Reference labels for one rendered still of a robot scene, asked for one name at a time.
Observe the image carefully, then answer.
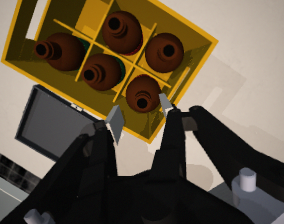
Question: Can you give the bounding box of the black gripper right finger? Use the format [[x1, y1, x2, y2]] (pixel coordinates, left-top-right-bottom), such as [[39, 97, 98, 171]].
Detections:
[[138, 93, 284, 224]]

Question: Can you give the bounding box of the yellow divided crate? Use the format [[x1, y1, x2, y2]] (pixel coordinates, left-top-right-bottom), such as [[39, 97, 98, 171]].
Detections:
[[1, 0, 200, 133]]

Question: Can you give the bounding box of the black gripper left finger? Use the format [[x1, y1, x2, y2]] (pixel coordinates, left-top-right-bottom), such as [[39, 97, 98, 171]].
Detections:
[[0, 105, 124, 224]]

